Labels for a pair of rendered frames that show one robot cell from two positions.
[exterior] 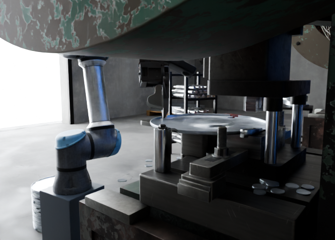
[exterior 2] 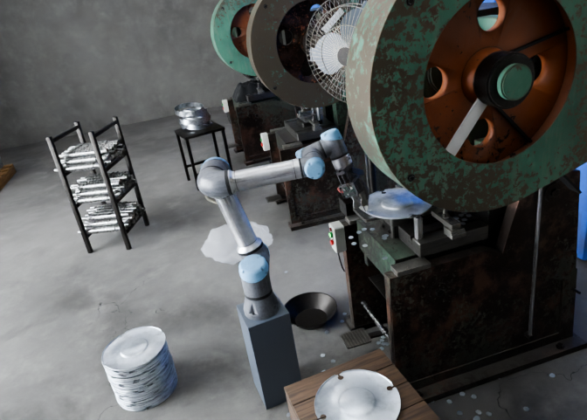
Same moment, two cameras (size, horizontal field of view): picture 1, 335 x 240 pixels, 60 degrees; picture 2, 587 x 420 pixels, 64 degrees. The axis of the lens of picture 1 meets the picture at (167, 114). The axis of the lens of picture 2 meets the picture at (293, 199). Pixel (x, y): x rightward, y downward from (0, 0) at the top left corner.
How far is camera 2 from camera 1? 1.72 m
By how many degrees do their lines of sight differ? 51
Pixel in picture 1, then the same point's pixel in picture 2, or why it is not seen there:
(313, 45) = (288, 88)
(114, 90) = not seen: outside the picture
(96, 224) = (405, 282)
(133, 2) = (523, 193)
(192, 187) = (459, 233)
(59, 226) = (279, 341)
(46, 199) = (259, 329)
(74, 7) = (504, 196)
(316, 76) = (140, 65)
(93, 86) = (240, 211)
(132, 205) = (420, 260)
